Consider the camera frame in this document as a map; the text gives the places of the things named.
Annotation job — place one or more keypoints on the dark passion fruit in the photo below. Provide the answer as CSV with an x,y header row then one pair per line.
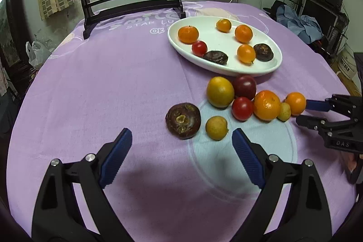
x,y
217,57
183,120
263,52

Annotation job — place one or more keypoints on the white plastic bag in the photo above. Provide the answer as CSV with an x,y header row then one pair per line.
x,y
37,54

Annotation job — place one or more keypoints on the yellow green round fruit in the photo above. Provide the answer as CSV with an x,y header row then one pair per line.
x,y
220,92

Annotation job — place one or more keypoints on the white plastic bucket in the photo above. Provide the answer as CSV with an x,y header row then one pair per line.
x,y
346,62

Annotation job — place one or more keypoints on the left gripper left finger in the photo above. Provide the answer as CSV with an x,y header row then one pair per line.
x,y
57,216

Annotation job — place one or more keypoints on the yellow orange kumquat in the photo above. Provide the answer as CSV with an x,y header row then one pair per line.
x,y
246,54

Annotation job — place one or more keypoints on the large orange mandarin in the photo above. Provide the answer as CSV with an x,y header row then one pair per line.
x,y
188,34

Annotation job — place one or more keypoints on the blue cloth pile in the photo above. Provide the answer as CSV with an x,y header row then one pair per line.
x,y
305,27

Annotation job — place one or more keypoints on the cardboard box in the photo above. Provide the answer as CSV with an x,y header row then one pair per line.
x,y
349,84

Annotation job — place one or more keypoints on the red cherry tomato front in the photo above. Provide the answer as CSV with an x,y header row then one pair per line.
x,y
199,48

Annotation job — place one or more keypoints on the red cherry tomato centre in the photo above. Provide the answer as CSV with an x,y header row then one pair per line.
x,y
242,108

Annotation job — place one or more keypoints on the green longan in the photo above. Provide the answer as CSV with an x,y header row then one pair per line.
x,y
285,112
217,128

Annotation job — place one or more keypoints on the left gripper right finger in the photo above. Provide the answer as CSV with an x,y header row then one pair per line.
x,y
306,216

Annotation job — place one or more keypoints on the small orange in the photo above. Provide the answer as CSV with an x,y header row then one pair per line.
x,y
224,25

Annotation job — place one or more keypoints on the dark red plum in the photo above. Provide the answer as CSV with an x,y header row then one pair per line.
x,y
245,86

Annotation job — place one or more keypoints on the yellow orange fruit front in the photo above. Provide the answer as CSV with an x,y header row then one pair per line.
x,y
297,103

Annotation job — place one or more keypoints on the person's right hand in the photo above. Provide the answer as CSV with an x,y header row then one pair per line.
x,y
353,167

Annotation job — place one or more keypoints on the red cherry tomato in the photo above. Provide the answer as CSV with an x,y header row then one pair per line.
x,y
242,108
199,48

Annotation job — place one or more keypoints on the black monitor on shelf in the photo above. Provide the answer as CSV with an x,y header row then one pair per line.
x,y
332,21

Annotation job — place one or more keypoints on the white oval plate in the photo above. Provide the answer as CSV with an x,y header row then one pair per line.
x,y
225,42

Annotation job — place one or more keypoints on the central orange mandarin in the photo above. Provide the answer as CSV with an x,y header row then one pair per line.
x,y
243,33

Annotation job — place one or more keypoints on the purple printed tablecloth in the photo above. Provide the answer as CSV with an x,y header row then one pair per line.
x,y
128,75

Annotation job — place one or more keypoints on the dark passion fruit front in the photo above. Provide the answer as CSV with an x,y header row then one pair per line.
x,y
217,57

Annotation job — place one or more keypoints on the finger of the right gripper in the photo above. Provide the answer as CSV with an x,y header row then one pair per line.
x,y
321,106
309,122

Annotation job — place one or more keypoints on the large mandarin behind centre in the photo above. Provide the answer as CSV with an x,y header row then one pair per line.
x,y
266,105

